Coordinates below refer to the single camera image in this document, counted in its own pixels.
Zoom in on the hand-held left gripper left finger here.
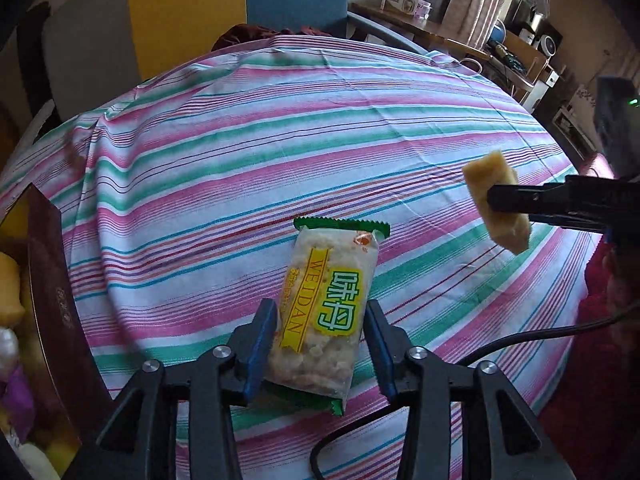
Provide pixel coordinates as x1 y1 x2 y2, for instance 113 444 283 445
80 299 279 480

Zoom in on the wooden side desk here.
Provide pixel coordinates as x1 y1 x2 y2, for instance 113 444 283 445
347 2 501 61

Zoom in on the dark red cloth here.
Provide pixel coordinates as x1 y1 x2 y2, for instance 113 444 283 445
212 24 331 53

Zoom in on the pale lace curtain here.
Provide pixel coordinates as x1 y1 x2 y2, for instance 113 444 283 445
442 0 526 48

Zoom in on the white roll snack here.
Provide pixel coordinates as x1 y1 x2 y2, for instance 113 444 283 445
0 327 21 376

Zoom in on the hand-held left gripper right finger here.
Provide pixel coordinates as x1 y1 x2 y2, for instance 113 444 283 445
365 299 576 480

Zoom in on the striped tablecloth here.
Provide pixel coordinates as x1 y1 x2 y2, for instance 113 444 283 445
0 32 608 480

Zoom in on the gold square tin box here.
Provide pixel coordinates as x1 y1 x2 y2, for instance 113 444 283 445
0 182 113 480

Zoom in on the purple snack packet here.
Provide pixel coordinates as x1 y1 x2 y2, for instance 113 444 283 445
5 367 36 436

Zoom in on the black cable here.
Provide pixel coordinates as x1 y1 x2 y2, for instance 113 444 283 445
310 302 640 480

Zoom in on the black speaker box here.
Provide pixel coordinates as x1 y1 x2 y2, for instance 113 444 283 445
505 0 533 31

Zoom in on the person's red garment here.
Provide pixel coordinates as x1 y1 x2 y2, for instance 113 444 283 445
540 152 640 480

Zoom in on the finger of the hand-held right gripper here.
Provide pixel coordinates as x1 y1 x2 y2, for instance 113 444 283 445
487 175 608 233

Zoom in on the green clear snack packet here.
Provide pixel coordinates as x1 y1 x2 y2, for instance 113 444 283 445
260 215 391 417

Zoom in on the grey yellow blue chair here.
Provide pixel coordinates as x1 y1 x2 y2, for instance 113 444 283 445
17 0 436 126

